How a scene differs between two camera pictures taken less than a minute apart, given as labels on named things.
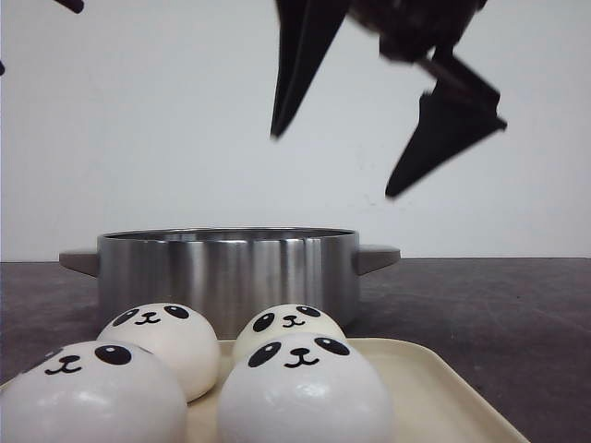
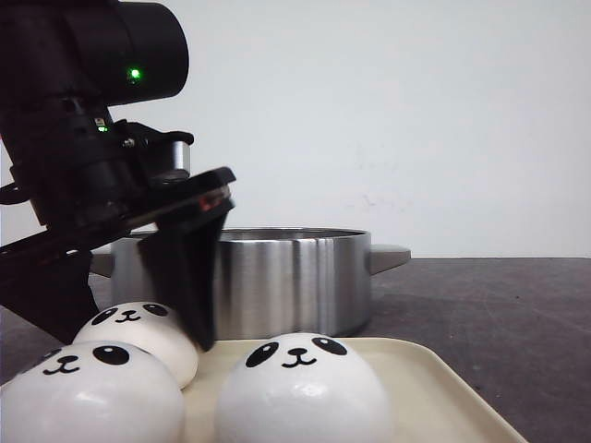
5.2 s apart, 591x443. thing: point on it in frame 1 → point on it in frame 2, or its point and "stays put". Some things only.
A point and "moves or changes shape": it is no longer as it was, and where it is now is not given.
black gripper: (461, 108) → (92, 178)
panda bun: (305, 388) stays put
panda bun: (177, 333) moves or changes shape
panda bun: (93, 392) stays put
